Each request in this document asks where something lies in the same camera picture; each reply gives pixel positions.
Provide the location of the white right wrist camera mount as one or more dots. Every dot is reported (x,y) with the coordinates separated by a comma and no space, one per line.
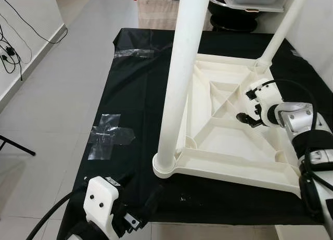
(270,97)

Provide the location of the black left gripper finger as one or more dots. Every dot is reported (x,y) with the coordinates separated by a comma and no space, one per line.
(152,201)

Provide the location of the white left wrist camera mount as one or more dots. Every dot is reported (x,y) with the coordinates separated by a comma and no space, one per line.
(100,203)

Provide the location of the beige cloth covered bench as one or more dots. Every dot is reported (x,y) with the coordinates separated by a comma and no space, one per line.
(156,11)

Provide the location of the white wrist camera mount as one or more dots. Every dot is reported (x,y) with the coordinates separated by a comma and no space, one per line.
(270,97)
(100,203)

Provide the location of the black table cloth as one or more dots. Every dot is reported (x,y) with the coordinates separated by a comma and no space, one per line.
(135,94)

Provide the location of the black folding chair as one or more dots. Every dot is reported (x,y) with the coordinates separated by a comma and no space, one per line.
(15,145)

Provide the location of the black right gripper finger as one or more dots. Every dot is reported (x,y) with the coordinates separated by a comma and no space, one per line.
(245,118)

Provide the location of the crumpled clear tape patch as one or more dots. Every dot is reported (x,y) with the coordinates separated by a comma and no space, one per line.
(109,136)

